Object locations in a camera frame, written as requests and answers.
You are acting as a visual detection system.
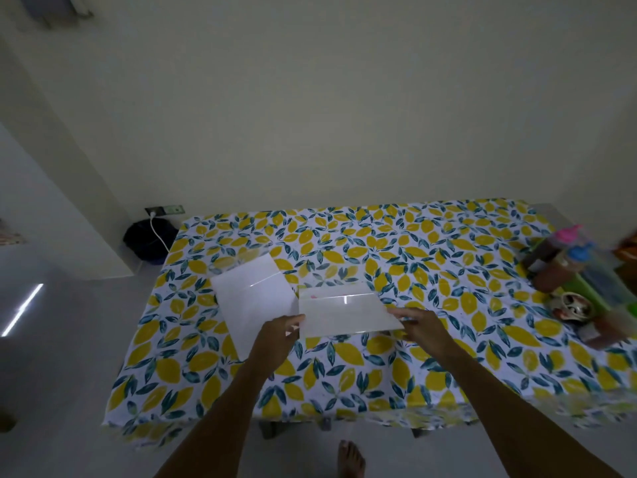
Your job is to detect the person's right forearm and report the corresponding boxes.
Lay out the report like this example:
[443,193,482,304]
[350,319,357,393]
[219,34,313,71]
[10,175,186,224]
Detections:
[437,349,625,478]

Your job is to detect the pink capped brown bottle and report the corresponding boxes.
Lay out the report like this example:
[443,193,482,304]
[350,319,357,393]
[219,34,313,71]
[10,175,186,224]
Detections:
[520,224,584,274]

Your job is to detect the white charging cable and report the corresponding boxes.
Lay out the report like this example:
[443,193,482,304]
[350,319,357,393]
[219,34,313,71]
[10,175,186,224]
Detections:
[149,211,171,254]

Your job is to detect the person's left forearm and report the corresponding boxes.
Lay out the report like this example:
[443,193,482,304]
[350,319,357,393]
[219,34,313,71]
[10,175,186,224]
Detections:
[153,354,273,478]

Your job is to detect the white paper sheet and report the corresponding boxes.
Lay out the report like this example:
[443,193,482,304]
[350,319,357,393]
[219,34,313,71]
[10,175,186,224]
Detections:
[209,252,300,362]

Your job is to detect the clear plastic container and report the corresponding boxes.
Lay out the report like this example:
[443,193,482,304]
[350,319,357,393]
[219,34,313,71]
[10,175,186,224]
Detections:
[580,243,637,306]

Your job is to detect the brown jar with white label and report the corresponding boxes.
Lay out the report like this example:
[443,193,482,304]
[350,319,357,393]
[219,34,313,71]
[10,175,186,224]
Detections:
[576,304,637,351]

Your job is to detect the person's right hand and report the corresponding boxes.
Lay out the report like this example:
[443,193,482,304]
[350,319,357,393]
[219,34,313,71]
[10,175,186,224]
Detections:
[387,307,466,366]

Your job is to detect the black bag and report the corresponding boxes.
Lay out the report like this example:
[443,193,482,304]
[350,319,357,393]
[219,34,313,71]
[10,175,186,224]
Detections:
[123,219,179,266]

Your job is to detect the person's foot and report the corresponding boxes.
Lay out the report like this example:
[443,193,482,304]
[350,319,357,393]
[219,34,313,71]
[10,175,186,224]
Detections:
[337,440,367,478]

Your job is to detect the person's left hand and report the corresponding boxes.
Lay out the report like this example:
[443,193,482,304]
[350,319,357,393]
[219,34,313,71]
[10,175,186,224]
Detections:
[247,314,306,380]

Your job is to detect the lemon print tablecloth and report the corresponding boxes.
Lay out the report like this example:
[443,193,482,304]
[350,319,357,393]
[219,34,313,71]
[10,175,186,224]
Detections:
[101,198,637,449]

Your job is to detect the green plastic tray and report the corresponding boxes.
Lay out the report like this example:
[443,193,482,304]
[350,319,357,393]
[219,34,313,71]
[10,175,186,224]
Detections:
[561,271,637,320]

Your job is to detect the blue capped brown bottle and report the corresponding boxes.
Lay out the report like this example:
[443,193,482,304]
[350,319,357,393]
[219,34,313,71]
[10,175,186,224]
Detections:
[531,243,596,294]

